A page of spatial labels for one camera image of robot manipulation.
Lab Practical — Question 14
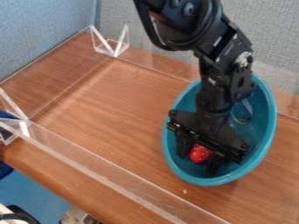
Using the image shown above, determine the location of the black white object below table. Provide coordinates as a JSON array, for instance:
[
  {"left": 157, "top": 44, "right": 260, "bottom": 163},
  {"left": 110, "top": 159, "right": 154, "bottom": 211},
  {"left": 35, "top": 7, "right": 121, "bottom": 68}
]
[{"left": 0, "top": 204, "right": 42, "bottom": 224}]

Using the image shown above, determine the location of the left clear acrylic barrier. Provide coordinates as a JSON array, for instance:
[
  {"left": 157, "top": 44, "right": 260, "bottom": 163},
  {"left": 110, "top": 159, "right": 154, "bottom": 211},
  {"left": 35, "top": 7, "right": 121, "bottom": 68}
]
[{"left": 0, "top": 25, "right": 99, "bottom": 90}]

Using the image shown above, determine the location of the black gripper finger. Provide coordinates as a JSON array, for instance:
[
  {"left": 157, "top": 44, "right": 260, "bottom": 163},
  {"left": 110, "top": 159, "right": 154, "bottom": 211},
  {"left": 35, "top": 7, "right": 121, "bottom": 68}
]
[
  {"left": 206, "top": 154, "right": 226, "bottom": 175},
  {"left": 177, "top": 133, "right": 194, "bottom": 159}
]

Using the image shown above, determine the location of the black blue robot arm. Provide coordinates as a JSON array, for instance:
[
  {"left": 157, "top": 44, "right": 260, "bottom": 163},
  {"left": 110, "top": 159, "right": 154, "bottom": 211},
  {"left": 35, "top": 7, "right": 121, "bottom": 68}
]
[{"left": 134, "top": 0, "right": 257, "bottom": 175}]

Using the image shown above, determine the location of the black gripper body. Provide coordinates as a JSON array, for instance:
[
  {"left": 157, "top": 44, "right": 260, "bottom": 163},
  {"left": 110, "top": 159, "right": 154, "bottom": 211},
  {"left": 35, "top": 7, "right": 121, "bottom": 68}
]
[{"left": 167, "top": 109, "right": 250, "bottom": 164}]

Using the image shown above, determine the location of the back clear acrylic barrier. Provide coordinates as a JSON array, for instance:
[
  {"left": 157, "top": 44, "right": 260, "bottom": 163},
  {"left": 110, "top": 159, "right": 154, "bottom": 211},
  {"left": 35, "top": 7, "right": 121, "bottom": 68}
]
[{"left": 89, "top": 25, "right": 299, "bottom": 121}]

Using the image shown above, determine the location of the clear acrylic barrier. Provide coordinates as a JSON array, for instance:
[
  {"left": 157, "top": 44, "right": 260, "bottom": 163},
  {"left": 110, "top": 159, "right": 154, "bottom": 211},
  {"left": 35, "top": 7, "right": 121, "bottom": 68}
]
[
  {"left": 89, "top": 25, "right": 299, "bottom": 121},
  {"left": 0, "top": 25, "right": 99, "bottom": 90},
  {"left": 0, "top": 88, "right": 230, "bottom": 224}
]

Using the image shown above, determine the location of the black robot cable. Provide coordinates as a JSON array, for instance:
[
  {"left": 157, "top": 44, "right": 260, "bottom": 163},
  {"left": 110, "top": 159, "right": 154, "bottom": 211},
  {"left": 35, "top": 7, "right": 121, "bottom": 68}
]
[{"left": 133, "top": 0, "right": 174, "bottom": 52}]

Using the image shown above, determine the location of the blue plastic bowl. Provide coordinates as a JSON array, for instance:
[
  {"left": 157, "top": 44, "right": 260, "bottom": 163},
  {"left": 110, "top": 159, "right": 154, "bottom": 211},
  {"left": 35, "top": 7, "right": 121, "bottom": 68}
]
[{"left": 163, "top": 75, "right": 277, "bottom": 186}]

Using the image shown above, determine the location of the blue object at left edge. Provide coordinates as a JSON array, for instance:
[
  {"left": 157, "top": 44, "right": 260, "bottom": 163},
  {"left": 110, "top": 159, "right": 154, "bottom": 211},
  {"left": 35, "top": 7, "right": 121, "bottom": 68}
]
[{"left": 0, "top": 109, "right": 22, "bottom": 180}]

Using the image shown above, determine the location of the front clear acrylic barrier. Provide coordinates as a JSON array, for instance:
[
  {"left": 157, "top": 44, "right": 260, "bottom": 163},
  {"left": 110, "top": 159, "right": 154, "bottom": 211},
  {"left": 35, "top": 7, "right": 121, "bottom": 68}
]
[{"left": 0, "top": 88, "right": 230, "bottom": 224}]

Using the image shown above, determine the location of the red strawberry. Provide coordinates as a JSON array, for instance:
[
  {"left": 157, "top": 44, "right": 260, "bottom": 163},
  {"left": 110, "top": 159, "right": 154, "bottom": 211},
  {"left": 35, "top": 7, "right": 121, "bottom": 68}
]
[{"left": 190, "top": 143, "right": 213, "bottom": 164}]

